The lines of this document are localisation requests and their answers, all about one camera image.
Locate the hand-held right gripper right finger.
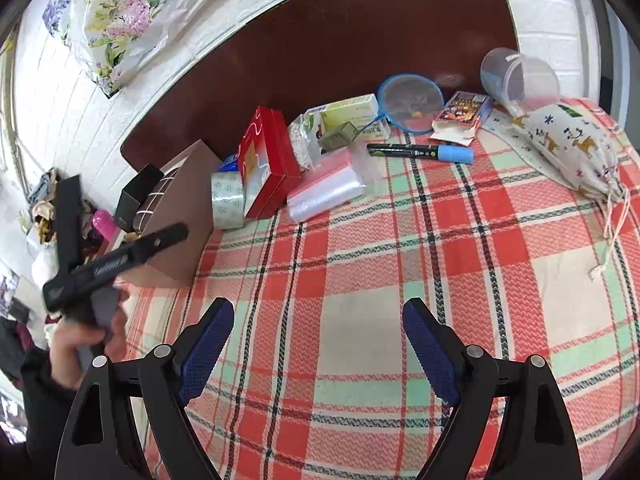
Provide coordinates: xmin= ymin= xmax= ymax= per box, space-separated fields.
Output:
xmin=402 ymin=297 xmax=583 ymax=480

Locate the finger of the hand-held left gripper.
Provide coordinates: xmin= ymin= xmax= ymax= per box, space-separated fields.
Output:
xmin=55 ymin=175 xmax=83 ymax=278
xmin=130 ymin=223 xmax=190 ymax=261

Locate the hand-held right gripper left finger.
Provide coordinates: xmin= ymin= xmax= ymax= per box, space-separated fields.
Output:
xmin=55 ymin=297 xmax=236 ymax=480

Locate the brown cardboard box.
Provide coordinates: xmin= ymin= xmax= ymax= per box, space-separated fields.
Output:
xmin=115 ymin=140 xmax=226 ymax=288

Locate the red box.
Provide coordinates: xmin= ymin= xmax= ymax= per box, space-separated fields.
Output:
xmin=237 ymin=106 xmax=302 ymax=219

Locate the blue round hand net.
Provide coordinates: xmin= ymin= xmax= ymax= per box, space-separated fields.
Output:
xmin=356 ymin=74 xmax=445 ymax=136

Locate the person's left forearm dark sleeve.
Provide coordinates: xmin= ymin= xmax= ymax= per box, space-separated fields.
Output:
xmin=20 ymin=350 xmax=101 ymax=480

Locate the person's left hand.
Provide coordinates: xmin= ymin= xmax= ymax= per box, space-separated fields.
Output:
xmin=52 ymin=295 xmax=128 ymax=388

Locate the crumpled cloth pile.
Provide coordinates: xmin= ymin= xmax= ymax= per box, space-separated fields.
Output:
xmin=20 ymin=170 xmax=101 ymax=261

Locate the pink bottle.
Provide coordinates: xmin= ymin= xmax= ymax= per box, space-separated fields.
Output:
xmin=92 ymin=210 xmax=118 ymax=241

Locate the small black box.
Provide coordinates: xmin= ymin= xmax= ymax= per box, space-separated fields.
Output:
xmin=114 ymin=164 xmax=166 ymax=233

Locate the clear tape roll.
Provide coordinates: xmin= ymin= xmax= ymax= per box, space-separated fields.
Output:
xmin=210 ymin=170 xmax=248 ymax=231

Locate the red green plaid blanket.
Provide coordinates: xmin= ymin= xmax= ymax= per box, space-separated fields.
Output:
xmin=120 ymin=97 xmax=640 ymax=480

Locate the stack of clear zip bags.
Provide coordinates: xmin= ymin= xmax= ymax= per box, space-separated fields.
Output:
xmin=286 ymin=147 xmax=381 ymax=224

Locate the bag of white beads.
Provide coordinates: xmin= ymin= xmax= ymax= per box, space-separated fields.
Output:
xmin=287 ymin=112 xmax=326 ymax=168

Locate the black marker with blue cap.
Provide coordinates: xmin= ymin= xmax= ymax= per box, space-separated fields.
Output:
xmin=366 ymin=142 xmax=475 ymax=164

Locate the small olive box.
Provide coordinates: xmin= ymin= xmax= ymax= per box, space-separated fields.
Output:
xmin=318 ymin=122 xmax=358 ymax=152

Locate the floral plastic bag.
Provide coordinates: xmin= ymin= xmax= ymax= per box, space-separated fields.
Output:
xmin=42 ymin=0 xmax=221 ymax=98

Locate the pale green box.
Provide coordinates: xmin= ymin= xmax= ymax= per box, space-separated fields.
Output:
xmin=305 ymin=94 xmax=390 ymax=142

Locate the white printed face mask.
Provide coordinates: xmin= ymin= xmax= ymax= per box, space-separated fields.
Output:
xmin=482 ymin=110 xmax=566 ymax=176

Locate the dark orange card box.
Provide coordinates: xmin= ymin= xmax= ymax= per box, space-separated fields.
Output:
xmin=430 ymin=91 xmax=493 ymax=141

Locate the dark brown wooden headboard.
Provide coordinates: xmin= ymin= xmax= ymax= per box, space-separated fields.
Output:
xmin=120 ymin=0 xmax=521 ymax=171

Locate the clear plastic measuring cup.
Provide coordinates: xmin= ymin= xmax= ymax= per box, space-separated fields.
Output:
xmin=480 ymin=47 xmax=561 ymax=116

